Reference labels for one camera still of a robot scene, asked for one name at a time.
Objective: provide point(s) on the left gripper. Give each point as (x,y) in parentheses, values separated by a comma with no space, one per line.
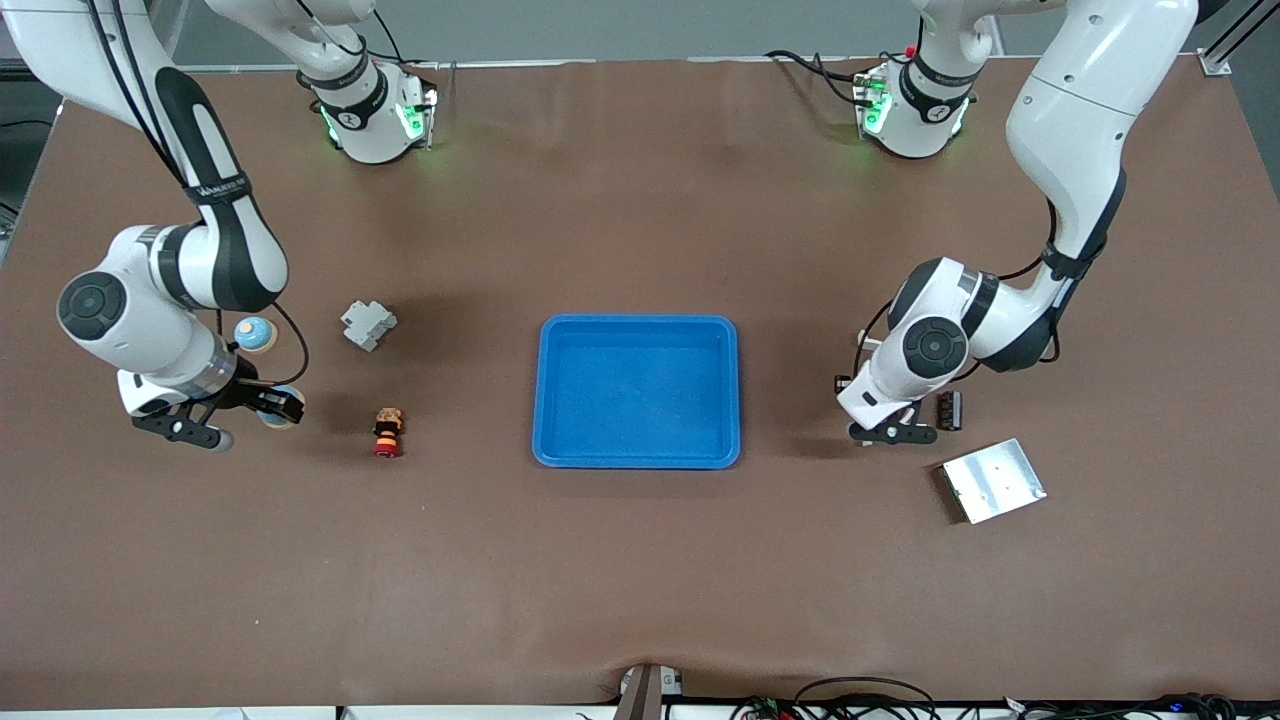
(840,383)

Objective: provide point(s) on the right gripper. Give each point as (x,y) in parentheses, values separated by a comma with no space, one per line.
(247,394)

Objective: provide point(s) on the blue service bell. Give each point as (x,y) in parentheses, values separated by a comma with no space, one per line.
(255,335)
(275,418)

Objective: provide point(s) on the black connector block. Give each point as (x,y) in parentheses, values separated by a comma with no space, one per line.
(952,410)

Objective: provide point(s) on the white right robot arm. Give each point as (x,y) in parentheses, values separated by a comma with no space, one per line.
(140,330)

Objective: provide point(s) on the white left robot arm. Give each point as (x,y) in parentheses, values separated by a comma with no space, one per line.
(1080,110)

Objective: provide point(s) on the white plastic terminal block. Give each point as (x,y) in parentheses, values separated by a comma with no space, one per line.
(367,325)

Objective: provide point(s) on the silver metal plate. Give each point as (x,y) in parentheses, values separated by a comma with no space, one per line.
(995,482)

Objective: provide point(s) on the blue plastic tray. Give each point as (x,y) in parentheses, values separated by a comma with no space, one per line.
(640,400)

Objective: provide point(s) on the brown table cover mat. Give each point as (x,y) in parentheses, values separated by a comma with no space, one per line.
(640,580)

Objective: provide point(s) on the electronic module red green connectors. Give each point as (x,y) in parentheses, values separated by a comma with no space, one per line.
(768,710)

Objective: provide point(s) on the white curved plastic bracket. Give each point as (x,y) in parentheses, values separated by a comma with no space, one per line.
(863,340)

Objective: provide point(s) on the red orange button switch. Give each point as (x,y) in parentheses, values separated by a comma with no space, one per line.
(388,430)

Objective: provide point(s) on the aluminium frame profile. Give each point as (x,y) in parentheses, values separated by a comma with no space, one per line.
(1215,62)

